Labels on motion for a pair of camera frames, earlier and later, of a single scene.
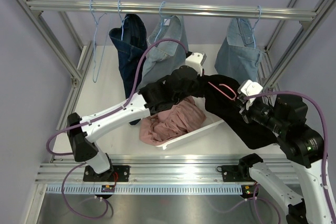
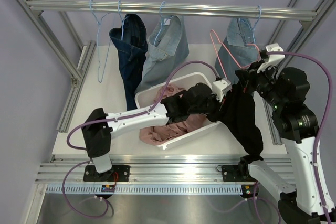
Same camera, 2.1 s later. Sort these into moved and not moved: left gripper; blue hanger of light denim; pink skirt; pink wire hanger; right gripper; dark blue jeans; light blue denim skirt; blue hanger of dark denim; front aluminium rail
Moved: right gripper; pink wire hanger; left gripper
Not moved: dark blue jeans; blue hanger of light denim; light blue denim skirt; pink skirt; front aluminium rail; blue hanger of dark denim
